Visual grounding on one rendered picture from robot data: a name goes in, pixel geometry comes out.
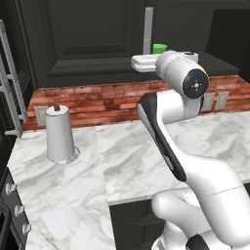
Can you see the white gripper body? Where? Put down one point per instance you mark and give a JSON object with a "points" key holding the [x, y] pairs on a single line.
{"points": [[144, 62]]}

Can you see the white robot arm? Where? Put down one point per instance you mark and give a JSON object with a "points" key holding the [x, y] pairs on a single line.
{"points": [[208, 182]]}

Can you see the green cup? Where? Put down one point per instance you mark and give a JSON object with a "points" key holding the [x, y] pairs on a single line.
{"points": [[159, 48]]}

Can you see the dark cabinet door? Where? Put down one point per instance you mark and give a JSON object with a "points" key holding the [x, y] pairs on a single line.
{"points": [[182, 24], [91, 35]]}

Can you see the dark base cabinet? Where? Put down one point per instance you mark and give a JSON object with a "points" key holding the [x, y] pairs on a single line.
{"points": [[133, 224]]}

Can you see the white paper towel roll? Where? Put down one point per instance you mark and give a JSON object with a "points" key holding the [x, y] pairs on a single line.
{"points": [[59, 136]]}

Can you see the grey metal rack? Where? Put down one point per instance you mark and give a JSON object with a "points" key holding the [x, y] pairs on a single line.
{"points": [[11, 84]]}

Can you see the silver stove knob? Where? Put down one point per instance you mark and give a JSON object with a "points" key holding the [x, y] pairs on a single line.
{"points": [[26, 229], [19, 210], [10, 188]]}

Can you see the black stove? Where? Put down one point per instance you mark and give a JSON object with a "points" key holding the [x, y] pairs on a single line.
{"points": [[9, 221]]}

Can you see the grey wall outlet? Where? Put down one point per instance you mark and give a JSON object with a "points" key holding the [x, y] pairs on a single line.
{"points": [[209, 102], [40, 116], [222, 100]]}

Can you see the dark wall cabinet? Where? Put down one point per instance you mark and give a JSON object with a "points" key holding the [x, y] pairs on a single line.
{"points": [[228, 39]]}

